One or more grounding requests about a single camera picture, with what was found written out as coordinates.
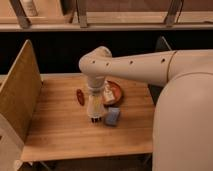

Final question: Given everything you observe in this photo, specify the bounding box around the brown round plate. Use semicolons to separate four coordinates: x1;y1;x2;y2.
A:
102;80;123;106

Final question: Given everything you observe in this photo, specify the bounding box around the wooden background shelf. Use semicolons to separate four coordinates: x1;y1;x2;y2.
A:
0;0;213;32

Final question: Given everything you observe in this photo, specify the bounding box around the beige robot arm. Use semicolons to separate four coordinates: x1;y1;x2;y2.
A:
79;46;213;171

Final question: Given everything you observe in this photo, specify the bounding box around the beige gripper wrist body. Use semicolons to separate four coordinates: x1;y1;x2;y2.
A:
87;76;105;94

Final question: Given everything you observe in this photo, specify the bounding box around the black white striped eraser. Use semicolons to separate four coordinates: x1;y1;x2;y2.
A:
91;117;102;123

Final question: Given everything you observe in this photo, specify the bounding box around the white ceramic cup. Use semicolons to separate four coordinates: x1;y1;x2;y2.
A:
87;95;106;118

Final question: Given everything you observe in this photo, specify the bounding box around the white bottle on plate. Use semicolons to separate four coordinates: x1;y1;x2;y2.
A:
103;81;115;104

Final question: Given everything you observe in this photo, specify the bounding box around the red brown oval object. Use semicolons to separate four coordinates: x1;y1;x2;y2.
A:
76;89;85;106

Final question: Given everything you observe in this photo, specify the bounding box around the white bottle on shelf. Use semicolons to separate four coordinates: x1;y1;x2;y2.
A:
23;0;38;17

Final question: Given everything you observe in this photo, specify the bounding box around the right dark side panel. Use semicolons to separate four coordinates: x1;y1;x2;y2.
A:
148;36;174;104

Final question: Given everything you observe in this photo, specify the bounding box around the left wooden side panel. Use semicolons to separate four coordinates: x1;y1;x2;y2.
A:
0;40;42;171

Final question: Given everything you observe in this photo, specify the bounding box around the blue sponge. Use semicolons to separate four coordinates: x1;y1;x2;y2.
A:
105;107;120;126

